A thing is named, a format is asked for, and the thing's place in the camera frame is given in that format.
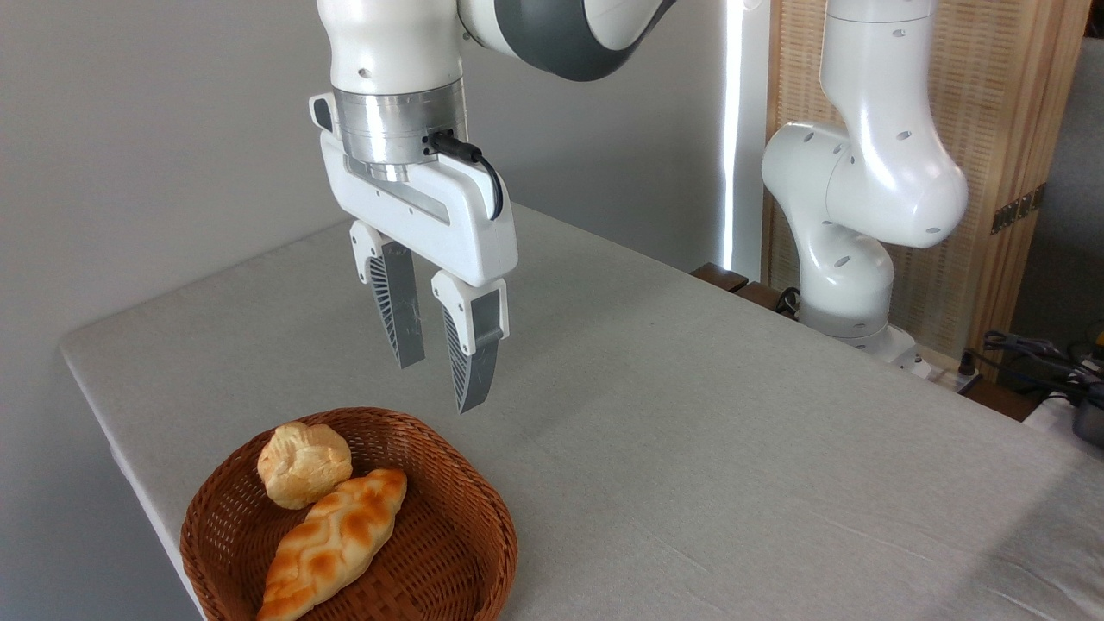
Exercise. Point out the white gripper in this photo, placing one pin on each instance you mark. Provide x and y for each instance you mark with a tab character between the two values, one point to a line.
466	228

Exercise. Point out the round pale bread roll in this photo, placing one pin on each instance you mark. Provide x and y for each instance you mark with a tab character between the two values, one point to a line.
302	466

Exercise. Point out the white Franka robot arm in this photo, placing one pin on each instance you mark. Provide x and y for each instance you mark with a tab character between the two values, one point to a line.
871	181

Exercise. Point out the braided golden bread loaf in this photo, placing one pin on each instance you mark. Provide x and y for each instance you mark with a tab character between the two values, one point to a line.
336	543

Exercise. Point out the brown wicker basket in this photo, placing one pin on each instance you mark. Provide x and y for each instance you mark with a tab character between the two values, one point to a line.
448	535

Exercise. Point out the dark wooden block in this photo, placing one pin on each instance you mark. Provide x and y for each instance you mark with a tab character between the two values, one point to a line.
720	276
763	297

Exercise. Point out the black plug on power strip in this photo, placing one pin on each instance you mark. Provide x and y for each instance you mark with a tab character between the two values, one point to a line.
968	366

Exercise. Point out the dark metal screen hinge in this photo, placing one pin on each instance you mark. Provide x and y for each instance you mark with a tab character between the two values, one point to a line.
1018	209

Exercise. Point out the wooden folding screen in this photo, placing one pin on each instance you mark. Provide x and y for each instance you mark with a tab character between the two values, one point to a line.
992	86

